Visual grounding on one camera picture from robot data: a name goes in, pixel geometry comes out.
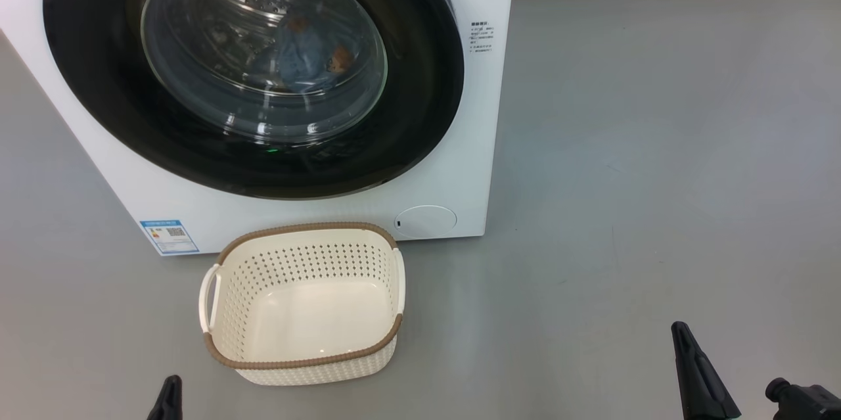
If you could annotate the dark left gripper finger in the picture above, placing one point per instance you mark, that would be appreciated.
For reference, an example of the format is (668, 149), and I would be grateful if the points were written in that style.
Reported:
(168, 403)

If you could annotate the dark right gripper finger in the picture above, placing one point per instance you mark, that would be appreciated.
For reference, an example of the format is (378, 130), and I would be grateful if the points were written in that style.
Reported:
(703, 387)

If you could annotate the black round glass washer door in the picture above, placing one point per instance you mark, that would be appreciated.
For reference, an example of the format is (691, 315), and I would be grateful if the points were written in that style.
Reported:
(85, 65)

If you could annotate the blue garment with orange print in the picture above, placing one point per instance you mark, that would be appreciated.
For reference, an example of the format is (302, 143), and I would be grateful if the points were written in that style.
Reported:
(305, 55)

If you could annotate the white front-load washing machine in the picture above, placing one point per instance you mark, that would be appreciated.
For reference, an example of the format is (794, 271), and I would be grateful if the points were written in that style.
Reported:
(460, 144)

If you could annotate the stainless steel washing machine drum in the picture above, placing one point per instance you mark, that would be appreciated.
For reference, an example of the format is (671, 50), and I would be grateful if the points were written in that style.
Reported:
(217, 12)

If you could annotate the blue energy label sticker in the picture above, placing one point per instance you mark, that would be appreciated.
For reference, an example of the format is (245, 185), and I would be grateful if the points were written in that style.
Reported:
(169, 237)

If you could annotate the cream perforated laundry basket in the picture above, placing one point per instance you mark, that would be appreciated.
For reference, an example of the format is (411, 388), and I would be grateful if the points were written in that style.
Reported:
(315, 262)

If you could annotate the round white filter cover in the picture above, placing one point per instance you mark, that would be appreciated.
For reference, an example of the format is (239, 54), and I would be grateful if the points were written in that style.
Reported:
(426, 221)

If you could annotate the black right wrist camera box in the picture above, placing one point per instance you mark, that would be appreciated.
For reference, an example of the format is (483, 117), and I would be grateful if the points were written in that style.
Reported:
(808, 401)

